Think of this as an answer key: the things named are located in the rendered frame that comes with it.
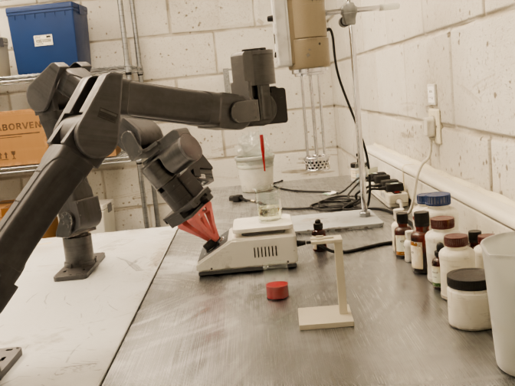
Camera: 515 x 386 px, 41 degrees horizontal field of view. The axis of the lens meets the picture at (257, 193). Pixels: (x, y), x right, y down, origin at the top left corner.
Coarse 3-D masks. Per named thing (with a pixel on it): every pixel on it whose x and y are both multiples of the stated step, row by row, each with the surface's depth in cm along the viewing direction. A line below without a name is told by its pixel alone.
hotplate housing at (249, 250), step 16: (240, 240) 134; (256, 240) 133; (272, 240) 133; (288, 240) 134; (304, 240) 142; (208, 256) 134; (224, 256) 134; (240, 256) 134; (256, 256) 134; (272, 256) 134; (288, 256) 134; (208, 272) 135; (224, 272) 135
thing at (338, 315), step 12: (312, 240) 101; (324, 240) 101; (336, 240) 101; (336, 252) 102; (336, 264) 102; (336, 276) 102; (300, 312) 106; (312, 312) 105; (324, 312) 105; (336, 312) 104; (348, 312) 104; (300, 324) 101; (312, 324) 100; (324, 324) 100; (336, 324) 100; (348, 324) 100
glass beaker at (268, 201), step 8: (256, 192) 137; (264, 192) 136; (272, 192) 136; (256, 200) 138; (264, 200) 136; (272, 200) 136; (280, 200) 138; (264, 208) 137; (272, 208) 137; (280, 208) 138; (264, 216) 137; (272, 216) 137; (280, 216) 138
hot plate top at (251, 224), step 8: (288, 216) 142; (240, 224) 138; (248, 224) 137; (256, 224) 137; (264, 224) 136; (272, 224) 135; (280, 224) 134; (288, 224) 134; (232, 232) 135; (240, 232) 134; (248, 232) 134
